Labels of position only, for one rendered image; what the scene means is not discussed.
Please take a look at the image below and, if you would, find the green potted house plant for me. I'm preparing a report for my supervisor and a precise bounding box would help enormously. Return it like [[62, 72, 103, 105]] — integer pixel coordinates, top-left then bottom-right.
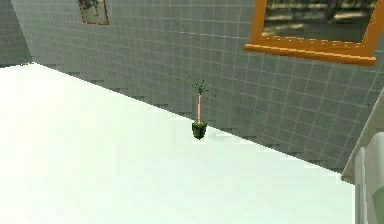
[[178, 70, 224, 141]]

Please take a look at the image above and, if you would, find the orange framed window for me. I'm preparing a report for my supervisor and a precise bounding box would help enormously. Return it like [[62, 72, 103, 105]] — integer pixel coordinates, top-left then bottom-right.
[[243, 0, 384, 68]]

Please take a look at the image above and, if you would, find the red framed wall picture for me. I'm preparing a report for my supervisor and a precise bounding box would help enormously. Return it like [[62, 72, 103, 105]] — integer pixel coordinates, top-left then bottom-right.
[[77, 0, 110, 26]]

